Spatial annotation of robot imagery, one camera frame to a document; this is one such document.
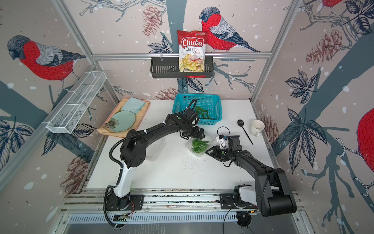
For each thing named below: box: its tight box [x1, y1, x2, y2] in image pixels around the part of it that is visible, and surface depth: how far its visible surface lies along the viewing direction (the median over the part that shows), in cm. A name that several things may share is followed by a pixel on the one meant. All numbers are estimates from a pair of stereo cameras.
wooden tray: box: [96, 97, 151, 138], surface depth 113 cm
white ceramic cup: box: [250, 119, 265, 137], surface depth 97 cm
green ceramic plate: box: [109, 110, 136, 133], surface depth 110 cm
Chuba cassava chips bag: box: [176, 29, 207, 73], surface depth 87 cm
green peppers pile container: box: [191, 138, 210, 154], surface depth 95 cm
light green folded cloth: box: [120, 97, 147, 115], surface depth 120 cm
